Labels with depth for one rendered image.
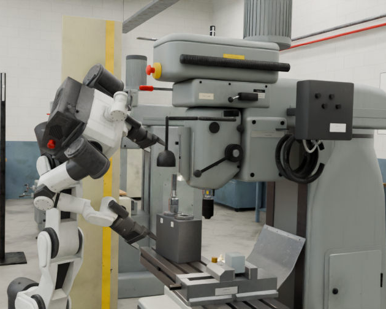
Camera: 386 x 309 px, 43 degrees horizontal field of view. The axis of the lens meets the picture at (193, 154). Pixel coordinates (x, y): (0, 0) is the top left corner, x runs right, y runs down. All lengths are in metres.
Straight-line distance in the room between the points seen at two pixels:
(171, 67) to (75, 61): 1.84
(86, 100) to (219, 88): 0.54
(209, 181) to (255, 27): 0.64
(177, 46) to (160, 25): 9.84
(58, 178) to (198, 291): 0.69
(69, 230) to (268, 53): 1.16
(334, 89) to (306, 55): 6.89
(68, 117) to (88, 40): 1.73
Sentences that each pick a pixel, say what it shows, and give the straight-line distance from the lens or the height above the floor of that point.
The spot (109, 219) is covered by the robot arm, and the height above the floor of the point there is 1.16.
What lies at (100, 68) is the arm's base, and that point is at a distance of 2.16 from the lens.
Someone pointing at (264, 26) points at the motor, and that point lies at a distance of 2.04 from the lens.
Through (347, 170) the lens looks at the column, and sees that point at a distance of 2.12.
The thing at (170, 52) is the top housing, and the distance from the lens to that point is 1.83.
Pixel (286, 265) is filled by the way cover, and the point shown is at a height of 1.00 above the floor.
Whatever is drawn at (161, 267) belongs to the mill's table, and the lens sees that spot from 2.22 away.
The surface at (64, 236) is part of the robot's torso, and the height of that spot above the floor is 1.05.
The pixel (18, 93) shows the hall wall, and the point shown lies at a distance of 10.83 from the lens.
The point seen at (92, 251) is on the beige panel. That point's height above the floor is 0.64.
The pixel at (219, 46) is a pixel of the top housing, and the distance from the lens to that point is 1.87.
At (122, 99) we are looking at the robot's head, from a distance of 1.99.
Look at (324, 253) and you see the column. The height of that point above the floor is 1.05.
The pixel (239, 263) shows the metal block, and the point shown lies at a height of 1.07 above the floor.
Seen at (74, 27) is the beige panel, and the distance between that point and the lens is 3.62.
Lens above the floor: 1.54
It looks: 3 degrees down
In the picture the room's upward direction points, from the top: 1 degrees clockwise
